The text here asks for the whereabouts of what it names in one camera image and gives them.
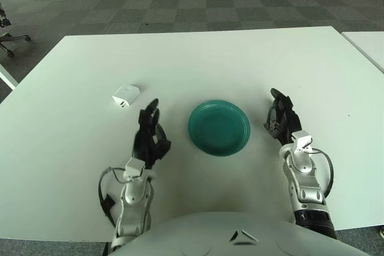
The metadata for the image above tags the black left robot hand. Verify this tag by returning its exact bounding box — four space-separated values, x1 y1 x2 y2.
133 98 172 170

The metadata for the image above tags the office chair base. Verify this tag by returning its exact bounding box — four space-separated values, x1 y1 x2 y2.
0 1 32 58

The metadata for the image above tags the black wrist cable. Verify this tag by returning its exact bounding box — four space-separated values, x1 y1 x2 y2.
308 147 334 200
98 166 127 227

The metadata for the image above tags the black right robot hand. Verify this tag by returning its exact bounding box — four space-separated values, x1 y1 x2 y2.
263 88 302 149

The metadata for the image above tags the teal green plate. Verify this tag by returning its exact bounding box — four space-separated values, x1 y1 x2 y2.
187 100 251 158

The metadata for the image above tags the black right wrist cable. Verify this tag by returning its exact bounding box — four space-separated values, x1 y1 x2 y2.
308 147 334 200

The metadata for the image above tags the adjacent white table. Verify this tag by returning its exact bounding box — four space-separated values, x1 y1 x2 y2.
341 31 384 74

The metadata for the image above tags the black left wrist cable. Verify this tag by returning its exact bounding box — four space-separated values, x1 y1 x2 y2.
98 166 127 227

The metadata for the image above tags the silver robot torso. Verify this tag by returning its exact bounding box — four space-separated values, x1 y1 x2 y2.
106 211 384 256

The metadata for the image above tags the white charger block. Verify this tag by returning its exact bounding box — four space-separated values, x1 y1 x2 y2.
112 84 141 109

